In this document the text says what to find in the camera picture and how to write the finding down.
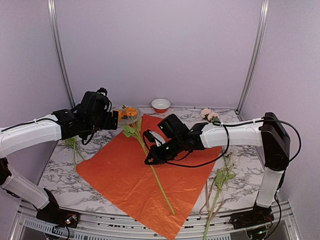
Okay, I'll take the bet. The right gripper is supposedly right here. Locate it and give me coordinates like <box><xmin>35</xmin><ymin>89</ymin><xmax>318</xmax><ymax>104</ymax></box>
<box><xmin>145</xmin><ymin>135</ymin><xmax>184</xmax><ymax>164</ymax></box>

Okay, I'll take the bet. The blue fake flower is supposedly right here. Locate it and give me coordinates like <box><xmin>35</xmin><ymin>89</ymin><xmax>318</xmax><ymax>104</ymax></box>
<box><xmin>64</xmin><ymin>137</ymin><xmax>85</xmax><ymax>172</ymax></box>

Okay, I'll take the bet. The orange fake flower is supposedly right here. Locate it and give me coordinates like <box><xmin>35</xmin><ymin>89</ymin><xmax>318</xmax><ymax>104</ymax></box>
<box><xmin>122</xmin><ymin>117</ymin><xmax>175</xmax><ymax>215</ymax></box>

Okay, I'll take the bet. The orange wrapping paper sheet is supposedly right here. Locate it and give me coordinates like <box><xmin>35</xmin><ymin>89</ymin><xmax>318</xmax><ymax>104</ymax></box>
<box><xmin>75</xmin><ymin>113</ymin><xmax>223</xmax><ymax>240</ymax></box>

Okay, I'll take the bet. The pink fake flower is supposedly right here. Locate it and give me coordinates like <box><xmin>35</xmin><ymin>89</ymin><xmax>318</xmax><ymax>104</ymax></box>
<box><xmin>200</xmin><ymin>108</ymin><xmax>220</xmax><ymax>123</ymax></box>

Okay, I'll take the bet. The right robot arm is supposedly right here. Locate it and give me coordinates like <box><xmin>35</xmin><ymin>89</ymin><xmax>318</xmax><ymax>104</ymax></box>
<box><xmin>143</xmin><ymin>112</ymin><xmax>291</xmax><ymax>224</ymax></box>

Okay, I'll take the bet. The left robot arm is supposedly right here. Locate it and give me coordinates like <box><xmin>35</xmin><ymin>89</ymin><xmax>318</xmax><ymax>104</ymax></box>
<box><xmin>0</xmin><ymin>87</ymin><xmax>119</xmax><ymax>223</ymax></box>

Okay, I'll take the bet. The grey glass plate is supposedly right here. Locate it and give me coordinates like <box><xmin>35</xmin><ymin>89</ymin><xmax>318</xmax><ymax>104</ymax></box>
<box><xmin>114</xmin><ymin>105</ymin><xmax>143</xmax><ymax>126</ymax></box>

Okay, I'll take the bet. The red and white bowl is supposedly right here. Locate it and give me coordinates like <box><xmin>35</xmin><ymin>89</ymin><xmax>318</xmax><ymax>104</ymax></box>
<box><xmin>151</xmin><ymin>98</ymin><xmax>171</xmax><ymax>114</ymax></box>

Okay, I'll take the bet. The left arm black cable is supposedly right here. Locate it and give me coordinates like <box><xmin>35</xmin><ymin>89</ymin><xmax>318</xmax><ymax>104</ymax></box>
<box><xmin>0</xmin><ymin>98</ymin><xmax>113</xmax><ymax>146</ymax></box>

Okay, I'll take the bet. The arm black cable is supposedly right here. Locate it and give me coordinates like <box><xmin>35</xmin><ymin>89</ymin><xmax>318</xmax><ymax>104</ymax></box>
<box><xmin>142</xmin><ymin>118</ymin><xmax>302</xmax><ymax>168</ymax></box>
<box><xmin>0</xmin><ymin>98</ymin><xmax>113</xmax><ymax>146</ymax></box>

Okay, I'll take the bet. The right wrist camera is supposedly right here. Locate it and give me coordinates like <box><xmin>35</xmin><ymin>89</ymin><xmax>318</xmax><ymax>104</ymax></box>
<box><xmin>144</xmin><ymin>129</ymin><xmax>166</xmax><ymax>147</ymax></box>

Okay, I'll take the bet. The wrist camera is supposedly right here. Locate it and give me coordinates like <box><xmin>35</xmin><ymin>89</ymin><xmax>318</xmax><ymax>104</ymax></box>
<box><xmin>144</xmin><ymin>129</ymin><xmax>166</xmax><ymax>147</ymax></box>
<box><xmin>96</xmin><ymin>87</ymin><xmax>108</xmax><ymax>97</ymax></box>

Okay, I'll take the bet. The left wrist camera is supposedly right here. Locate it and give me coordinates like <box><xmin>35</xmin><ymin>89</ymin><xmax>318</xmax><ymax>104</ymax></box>
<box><xmin>96</xmin><ymin>87</ymin><xmax>108</xmax><ymax>97</ymax></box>

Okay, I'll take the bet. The beige raffia string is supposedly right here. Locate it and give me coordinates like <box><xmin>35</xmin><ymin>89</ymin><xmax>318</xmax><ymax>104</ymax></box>
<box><xmin>198</xmin><ymin>179</ymin><xmax>226</xmax><ymax>216</ymax></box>

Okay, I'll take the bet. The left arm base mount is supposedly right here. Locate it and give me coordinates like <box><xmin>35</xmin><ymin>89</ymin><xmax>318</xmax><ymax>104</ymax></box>
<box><xmin>36</xmin><ymin>188</ymin><xmax>80</xmax><ymax>228</ymax></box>

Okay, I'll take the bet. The left aluminium frame post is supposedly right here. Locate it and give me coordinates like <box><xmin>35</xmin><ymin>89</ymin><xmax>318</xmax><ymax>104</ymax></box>
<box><xmin>47</xmin><ymin>0</ymin><xmax>75</xmax><ymax>108</ymax></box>

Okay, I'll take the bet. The aluminium frame post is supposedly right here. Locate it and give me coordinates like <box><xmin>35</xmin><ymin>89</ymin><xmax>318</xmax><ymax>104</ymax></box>
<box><xmin>47</xmin><ymin>0</ymin><xmax>75</xmax><ymax>108</ymax></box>
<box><xmin>236</xmin><ymin>0</ymin><xmax>270</xmax><ymax>115</ymax></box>

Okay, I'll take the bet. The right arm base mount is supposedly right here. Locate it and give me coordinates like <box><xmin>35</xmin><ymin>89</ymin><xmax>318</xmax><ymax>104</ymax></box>
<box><xmin>229</xmin><ymin>205</ymin><xmax>275</xmax><ymax>230</ymax></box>

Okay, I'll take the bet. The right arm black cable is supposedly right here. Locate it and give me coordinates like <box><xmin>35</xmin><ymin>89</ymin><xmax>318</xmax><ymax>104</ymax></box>
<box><xmin>142</xmin><ymin>118</ymin><xmax>302</xmax><ymax>168</ymax></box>

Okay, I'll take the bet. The right aluminium frame post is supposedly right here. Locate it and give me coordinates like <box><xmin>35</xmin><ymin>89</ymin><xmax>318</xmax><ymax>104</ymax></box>
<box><xmin>236</xmin><ymin>0</ymin><xmax>270</xmax><ymax>115</ymax></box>

